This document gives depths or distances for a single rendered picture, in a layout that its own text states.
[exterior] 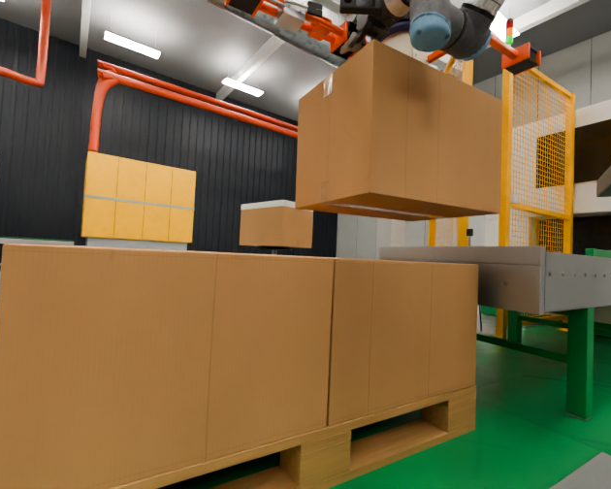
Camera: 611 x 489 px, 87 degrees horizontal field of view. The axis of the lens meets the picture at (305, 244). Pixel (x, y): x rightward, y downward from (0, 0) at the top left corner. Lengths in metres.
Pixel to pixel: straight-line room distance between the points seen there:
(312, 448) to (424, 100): 0.96
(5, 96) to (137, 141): 3.08
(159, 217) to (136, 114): 4.74
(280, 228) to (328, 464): 2.14
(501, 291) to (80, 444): 1.18
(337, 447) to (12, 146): 11.15
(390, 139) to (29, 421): 0.92
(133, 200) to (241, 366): 7.47
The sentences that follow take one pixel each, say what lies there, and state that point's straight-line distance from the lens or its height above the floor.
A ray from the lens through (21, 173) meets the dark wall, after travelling 11.34.
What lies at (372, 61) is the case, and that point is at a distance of 0.97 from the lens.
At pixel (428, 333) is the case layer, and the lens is 1.05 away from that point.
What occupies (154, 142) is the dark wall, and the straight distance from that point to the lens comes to 11.86.
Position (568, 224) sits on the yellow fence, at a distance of 3.65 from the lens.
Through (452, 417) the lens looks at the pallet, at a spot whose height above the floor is 0.07.
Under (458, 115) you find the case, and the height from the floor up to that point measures 1.00.
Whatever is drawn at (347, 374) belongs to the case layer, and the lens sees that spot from 0.86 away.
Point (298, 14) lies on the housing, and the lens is 1.11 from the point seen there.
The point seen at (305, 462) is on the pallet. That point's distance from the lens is 0.88.
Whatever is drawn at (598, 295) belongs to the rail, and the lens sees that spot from 1.66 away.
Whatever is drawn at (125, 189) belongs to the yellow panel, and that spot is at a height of 1.79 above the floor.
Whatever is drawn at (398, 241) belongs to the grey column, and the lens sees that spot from 2.59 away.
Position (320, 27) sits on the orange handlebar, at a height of 1.23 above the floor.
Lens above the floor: 0.55
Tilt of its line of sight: 2 degrees up
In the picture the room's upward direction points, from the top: 3 degrees clockwise
